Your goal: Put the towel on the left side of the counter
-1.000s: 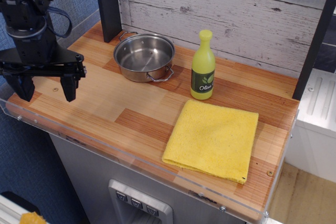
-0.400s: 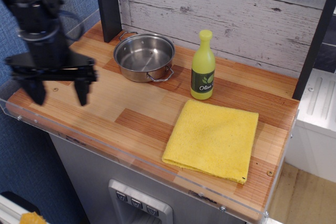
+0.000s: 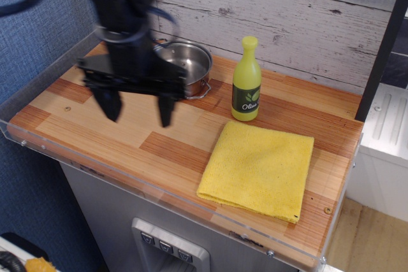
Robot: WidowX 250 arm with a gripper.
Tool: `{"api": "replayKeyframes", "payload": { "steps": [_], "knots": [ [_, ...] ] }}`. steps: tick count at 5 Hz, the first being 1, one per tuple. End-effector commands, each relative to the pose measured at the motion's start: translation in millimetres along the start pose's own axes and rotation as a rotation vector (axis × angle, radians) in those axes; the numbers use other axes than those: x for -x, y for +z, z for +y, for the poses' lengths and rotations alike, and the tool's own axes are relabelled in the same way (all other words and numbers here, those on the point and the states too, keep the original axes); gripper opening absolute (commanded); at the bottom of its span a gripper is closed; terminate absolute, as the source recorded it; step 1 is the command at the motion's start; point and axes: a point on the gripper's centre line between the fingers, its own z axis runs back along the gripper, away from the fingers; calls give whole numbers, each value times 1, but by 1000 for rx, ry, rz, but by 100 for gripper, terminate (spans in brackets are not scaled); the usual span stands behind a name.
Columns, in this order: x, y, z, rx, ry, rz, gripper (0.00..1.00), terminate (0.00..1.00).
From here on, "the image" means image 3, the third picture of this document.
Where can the clear acrylic counter guard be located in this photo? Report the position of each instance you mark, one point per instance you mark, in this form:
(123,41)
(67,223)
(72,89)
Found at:
(136,181)

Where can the yellow olive oil bottle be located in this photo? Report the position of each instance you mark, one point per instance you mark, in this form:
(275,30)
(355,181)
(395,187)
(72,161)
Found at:
(246,83)

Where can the silver dispenser panel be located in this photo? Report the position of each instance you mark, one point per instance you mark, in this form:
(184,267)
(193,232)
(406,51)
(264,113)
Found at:
(169,248)

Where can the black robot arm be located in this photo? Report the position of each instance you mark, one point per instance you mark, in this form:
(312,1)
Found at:
(125,16)

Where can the yellow object bottom left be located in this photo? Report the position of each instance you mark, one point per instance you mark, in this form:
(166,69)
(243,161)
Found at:
(39,265)

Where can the white appliance at right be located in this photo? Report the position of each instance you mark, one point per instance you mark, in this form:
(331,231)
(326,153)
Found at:
(379,174)

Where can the stainless steel pot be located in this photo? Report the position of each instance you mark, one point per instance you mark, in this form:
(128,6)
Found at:
(195,59)

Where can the dark vertical post right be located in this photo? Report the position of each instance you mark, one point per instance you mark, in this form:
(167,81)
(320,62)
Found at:
(376,74)

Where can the yellow towel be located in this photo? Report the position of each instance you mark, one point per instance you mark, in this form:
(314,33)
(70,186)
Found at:
(259,170)

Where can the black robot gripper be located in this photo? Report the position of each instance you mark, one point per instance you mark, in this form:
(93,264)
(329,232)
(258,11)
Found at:
(132,65)

